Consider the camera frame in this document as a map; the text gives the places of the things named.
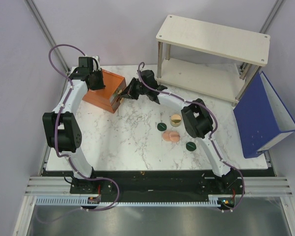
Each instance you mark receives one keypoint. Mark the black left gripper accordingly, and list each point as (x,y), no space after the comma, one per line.
(101,86)

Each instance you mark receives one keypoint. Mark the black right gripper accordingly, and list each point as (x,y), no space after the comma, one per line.
(128,93)

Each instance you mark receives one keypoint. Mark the clear drawer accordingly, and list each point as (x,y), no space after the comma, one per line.
(115,105)
(116,93)

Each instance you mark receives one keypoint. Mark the orange drawer box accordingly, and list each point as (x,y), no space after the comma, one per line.
(101,98)

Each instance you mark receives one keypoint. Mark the dark green round compact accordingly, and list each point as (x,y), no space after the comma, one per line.
(161,127)

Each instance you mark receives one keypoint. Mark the gold lid cream jar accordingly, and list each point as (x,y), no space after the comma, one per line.
(175,120)

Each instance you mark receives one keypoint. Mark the pink powder puff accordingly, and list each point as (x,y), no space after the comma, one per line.
(174,136)
(166,136)

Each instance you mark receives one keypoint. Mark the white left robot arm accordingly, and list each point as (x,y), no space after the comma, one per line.
(61,128)

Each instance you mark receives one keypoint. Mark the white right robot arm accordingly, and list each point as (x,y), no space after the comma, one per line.
(198,120)

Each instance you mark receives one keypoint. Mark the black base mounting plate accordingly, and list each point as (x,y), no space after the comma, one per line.
(154,186)

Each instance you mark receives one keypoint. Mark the white two-tier shelf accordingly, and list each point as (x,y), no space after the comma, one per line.
(210,59)

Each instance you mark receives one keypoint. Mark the blue file box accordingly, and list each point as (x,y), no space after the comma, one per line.
(262,118)

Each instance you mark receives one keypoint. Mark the white slotted cable duct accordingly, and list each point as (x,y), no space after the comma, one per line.
(85,201)

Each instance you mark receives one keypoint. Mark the aluminium frame rail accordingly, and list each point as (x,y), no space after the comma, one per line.
(254,187)

